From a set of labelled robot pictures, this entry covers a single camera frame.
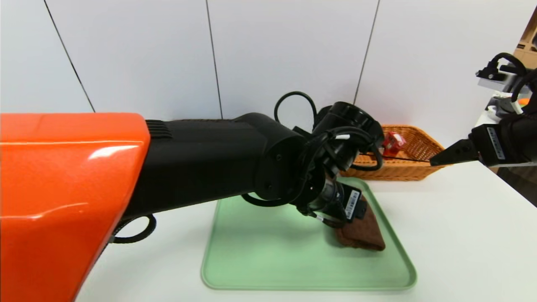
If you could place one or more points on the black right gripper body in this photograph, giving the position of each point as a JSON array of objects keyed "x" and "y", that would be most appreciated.
[{"x": 491, "y": 144}]

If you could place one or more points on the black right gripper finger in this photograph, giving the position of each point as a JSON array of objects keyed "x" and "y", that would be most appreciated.
[{"x": 457, "y": 154}]

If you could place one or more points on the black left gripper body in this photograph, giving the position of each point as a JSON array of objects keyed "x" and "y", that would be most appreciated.
[{"x": 353, "y": 201}]

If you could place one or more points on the brown towel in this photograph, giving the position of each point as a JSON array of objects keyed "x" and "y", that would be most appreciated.
[{"x": 363, "y": 235}]

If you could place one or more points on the red juice carton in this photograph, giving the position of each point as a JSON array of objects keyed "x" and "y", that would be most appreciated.
[{"x": 392, "y": 143}]

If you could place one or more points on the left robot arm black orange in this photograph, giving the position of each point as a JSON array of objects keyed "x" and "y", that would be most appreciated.
[{"x": 188, "y": 167}]

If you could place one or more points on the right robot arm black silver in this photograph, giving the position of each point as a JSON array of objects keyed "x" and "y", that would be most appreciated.
[{"x": 524, "y": 138}]

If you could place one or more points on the orange wicker basket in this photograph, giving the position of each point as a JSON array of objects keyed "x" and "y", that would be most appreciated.
[{"x": 402, "y": 170}]

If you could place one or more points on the white background table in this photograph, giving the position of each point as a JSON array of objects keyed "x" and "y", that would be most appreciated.
[{"x": 486, "y": 119}]

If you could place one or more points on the white bowl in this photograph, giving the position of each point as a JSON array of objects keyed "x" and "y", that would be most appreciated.
[{"x": 495, "y": 112}]

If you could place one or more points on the orange fruit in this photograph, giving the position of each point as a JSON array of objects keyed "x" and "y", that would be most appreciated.
[{"x": 523, "y": 101}]

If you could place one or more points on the thin black zip tie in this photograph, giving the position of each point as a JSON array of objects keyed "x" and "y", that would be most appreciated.
[{"x": 402, "y": 158}]

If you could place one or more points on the light green plastic tray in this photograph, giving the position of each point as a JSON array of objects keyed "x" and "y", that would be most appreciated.
[{"x": 272, "y": 256}]

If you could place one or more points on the wooden shelf cabinet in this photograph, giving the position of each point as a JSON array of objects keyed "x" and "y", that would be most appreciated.
[{"x": 528, "y": 42}]

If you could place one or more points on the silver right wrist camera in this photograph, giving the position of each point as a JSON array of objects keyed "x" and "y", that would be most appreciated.
[{"x": 497, "y": 82}]

